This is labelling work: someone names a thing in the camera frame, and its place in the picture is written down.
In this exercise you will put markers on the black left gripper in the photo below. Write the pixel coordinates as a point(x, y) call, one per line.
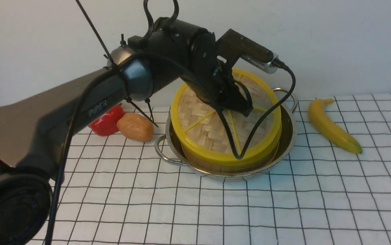
point(218, 84)

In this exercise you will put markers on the woven bamboo steamer lid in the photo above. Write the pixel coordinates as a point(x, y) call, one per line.
point(198, 124)

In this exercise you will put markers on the bamboo steamer basket yellow rim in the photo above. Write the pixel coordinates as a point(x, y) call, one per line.
point(225, 162)

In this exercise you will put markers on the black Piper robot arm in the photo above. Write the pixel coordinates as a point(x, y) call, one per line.
point(35, 133)

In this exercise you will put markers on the stainless steel pot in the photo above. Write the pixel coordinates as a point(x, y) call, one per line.
point(287, 140)

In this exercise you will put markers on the brown potato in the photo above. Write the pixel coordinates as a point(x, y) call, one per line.
point(136, 127)

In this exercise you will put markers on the yellow banana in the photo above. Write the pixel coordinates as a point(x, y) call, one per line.
point(329, 129)

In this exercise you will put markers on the red bell pepper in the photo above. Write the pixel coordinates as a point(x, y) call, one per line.
point(107, 123)

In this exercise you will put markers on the white checkered tablecloth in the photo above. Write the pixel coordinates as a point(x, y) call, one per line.
point(118, 192)

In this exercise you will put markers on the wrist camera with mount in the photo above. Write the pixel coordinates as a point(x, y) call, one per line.
point(233, 46)

